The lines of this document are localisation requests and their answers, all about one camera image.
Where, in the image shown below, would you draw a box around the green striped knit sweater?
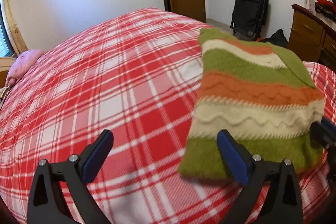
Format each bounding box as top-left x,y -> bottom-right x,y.
178,28 -> 325,180

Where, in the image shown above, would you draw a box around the red clothes on dresser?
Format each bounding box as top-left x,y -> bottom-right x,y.
314,0 -> 336,22

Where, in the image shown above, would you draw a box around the brown wooden dresser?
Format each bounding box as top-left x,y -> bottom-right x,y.
287,4 -> 336,71

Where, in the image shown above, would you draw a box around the black bag on floor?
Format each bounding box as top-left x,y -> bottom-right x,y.
260,28 -> 288,48

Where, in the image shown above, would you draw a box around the patterned grey white pillow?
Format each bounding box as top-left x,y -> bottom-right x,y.
0,86 -> 11,109

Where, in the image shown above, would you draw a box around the white box on dresser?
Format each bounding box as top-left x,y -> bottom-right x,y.
303,0 -> 315,13

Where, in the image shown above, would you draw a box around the black suitcase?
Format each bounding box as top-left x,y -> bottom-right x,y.
230,0 -> 269,40

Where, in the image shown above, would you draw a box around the pink pillow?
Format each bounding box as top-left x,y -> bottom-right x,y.
5,50 -> 45,87

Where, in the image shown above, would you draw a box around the cream wooden headboard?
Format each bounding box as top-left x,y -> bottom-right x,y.
0,57 -> 16,88

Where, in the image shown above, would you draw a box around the red white plaid bedspread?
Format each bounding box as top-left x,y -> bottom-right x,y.
1,9 -> 335,223

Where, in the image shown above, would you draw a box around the window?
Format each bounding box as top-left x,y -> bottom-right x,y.
0,11 -> 14,57

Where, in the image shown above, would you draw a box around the beige patterned curtain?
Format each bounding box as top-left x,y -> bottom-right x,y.
1,0 -> 28,56

